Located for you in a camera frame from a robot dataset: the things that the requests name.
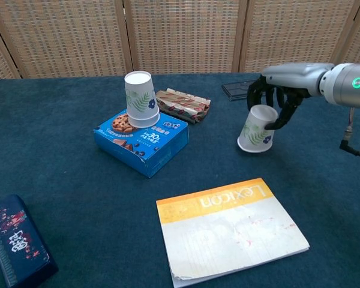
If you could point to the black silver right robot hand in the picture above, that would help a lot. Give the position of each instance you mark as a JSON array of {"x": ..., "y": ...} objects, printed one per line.
[{"x": 294, "y": 76}]

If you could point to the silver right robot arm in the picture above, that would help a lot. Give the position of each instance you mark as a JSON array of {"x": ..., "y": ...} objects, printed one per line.
[{"x": 348, "y": 85}]

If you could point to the blue cookie box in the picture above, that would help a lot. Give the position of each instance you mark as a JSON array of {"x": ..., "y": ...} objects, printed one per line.
[{"x": 156, "y": 147}]

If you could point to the dark blue patterned box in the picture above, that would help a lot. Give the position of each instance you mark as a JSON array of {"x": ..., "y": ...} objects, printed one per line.
[{"x": 15, "y": 240}]

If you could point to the black plastic tray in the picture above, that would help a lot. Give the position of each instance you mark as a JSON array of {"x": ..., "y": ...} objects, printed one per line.
[{"x": 235, "y": 89}]

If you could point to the brown red snack wrapper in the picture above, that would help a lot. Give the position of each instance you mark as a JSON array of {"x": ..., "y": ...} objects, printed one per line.
[{"x": 183, "y": 105}]

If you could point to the woven wooden folding screen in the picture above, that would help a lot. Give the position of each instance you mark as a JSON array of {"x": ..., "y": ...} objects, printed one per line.
[{"x": 183, "y": 36}]

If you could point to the orange white Lexicon notebook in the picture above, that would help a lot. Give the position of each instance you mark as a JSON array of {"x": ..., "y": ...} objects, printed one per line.
[{"x": 228, "y": 234}]

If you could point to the teal tablecloth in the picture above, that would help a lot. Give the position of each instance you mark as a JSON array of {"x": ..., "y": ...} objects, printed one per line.
[{"x": 87, "y": 186}]

